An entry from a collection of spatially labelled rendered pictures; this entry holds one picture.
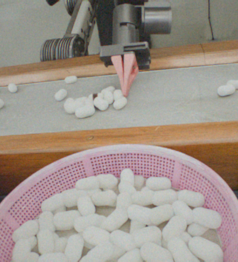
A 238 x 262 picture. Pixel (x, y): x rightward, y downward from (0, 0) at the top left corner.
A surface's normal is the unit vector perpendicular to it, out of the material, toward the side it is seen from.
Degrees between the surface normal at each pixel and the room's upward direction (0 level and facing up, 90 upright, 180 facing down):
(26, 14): 90
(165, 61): 45
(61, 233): 0
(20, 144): 0
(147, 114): 0
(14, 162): 90
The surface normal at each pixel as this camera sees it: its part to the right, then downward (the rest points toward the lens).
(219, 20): -0.10, 0.54
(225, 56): -0.19, -0.21
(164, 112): -0.15, -0.83
